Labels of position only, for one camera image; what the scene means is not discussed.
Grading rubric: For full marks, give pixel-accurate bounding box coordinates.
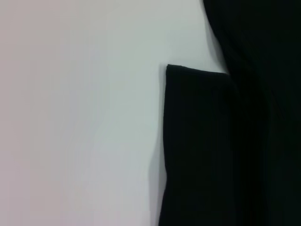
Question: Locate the black shirt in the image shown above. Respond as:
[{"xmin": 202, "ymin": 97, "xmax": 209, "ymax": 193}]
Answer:
[{"xmin": 158, "ymin": 0, "xmax": 301, "ymax": 226}]

